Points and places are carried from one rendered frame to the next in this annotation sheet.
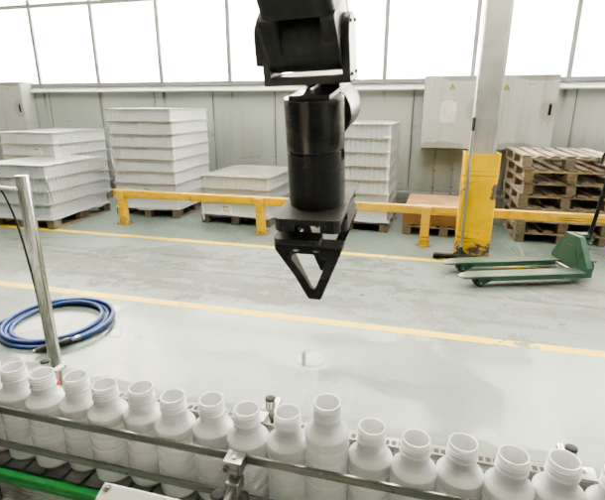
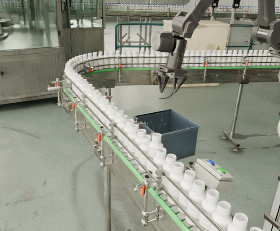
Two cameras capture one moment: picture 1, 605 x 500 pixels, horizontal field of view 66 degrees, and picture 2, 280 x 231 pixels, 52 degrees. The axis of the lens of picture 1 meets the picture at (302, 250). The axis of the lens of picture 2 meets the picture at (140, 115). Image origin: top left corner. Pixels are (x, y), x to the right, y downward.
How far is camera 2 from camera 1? 146 cm
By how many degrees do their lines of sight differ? 119
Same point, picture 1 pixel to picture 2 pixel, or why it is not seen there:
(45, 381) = (239, 214)
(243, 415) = (170, 163)
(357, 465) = not seen: hidden behind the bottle
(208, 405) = (177, 171)
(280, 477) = not seen: hidden behind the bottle
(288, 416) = (158, 155)
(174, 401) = (187, 179)
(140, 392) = (198, 190)
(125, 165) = not seen: outside the picture
